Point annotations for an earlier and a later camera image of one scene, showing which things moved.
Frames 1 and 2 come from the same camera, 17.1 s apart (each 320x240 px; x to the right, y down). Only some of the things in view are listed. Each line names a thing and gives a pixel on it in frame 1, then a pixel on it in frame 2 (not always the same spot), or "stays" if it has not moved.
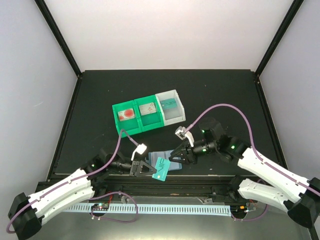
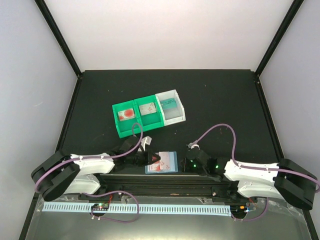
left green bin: [127, 118] stays
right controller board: [238, 209] stays
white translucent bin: [171, 107] stays
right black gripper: [191, 156] -> [185, 166]
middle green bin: [150, 113] stays
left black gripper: [137, 171] -> [146, 160]
